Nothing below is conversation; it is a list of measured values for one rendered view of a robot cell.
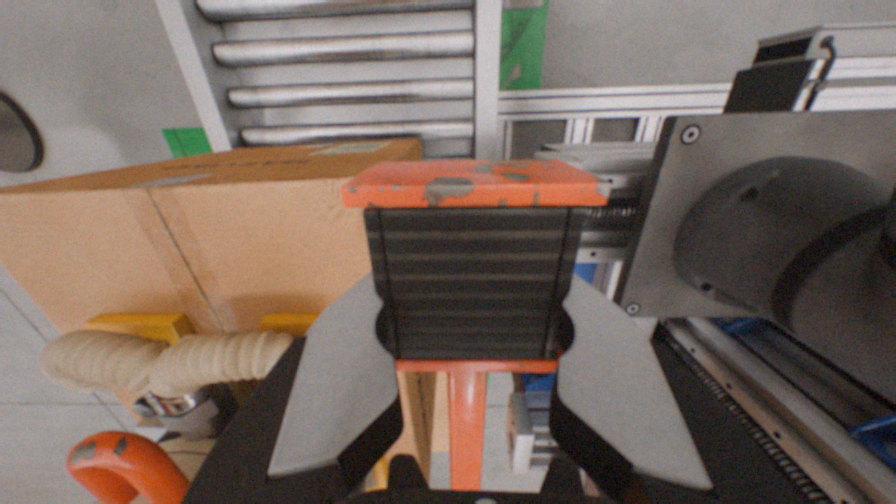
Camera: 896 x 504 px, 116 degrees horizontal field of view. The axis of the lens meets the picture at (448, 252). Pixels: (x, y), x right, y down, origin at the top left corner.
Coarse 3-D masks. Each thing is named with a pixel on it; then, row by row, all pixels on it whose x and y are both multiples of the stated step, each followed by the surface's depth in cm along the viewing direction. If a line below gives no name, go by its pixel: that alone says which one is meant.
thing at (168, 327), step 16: (96, 320) 30; (112, 320) 30; (128, 320) 30; (144, 320) 30; (160, 320) 30; (176, 320) 30; (144, 336) 30; (160, 336) 30; (176, 336) 30; (144, 400) 31; (144, 416) 32
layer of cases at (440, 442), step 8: (440, 376) 111; (440, 384) 113; (440, 392) 115; (440, 400) 117; (440, 408) 120; (440, 416) 122; (440, 424) 125; (448, 424) 125; (440, 432) 127; (448, 432) 127; (432, 440) 130; (440, 440) 130; (448, 440) 130; (432, 448) 133; (440, 448) 133; (448, 448) 133
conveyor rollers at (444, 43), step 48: (240, 0) 60; (288, 0) 59; (336, 0) 59; (384, 0) 59; (432, 0) 59; (240, 48) 63; (288, 48) 63; (336, 48) 63; (384, 48) 63; (432, 48) 63; (240, 96) 68; (288, 96) 67; (336, 96) 67; (384, 96) 67; (432, 96) 67; (288, 144) 74
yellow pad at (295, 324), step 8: (264, 320) 29; (272, 320) 29; (280, 320) 29; (288, 320) 29; (296, 320) 29; (304, 320) 29; (312, 320) 29; (264, 328) 29; (272, 328) 29; (280, 328) 29; (288, 328) 29; (296, 328) 29; (304, 328) 29; (296, 336) 30; (384, 456) 42; (376, 464) 40; (384, 464) 42; (376, 472) 41; (384, 472) 42; (368, 480) 41; (376, 480) 42; (384, 480) 42; (368, 488) 43; (376, 488) 43
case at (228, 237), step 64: (0, 192) 26; (64, 192) 25; (128, 192) 25; (192, 192) 25; (256, 192) 25; (320, 192) 25; (0, 256) 28; (64, 256) 28; (128, 256) 28; (192, 256) 28; (256, 256) 28; (320, 256) 28; (64, 320) 32; (192, 320) 32; (256, 320) 31; (256, 384) 36
